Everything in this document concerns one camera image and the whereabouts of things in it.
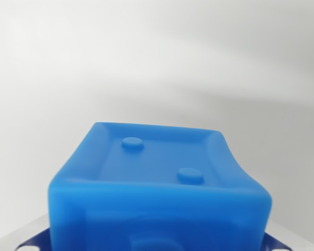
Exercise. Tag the black silver gripper right finger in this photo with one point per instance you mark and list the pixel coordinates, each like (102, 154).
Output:
(274, 243)

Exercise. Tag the blue plastic cube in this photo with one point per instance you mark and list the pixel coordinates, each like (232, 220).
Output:
(157, 204)

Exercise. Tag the black silver gripper left finger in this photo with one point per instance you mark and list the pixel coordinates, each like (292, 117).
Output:
(38, 239)

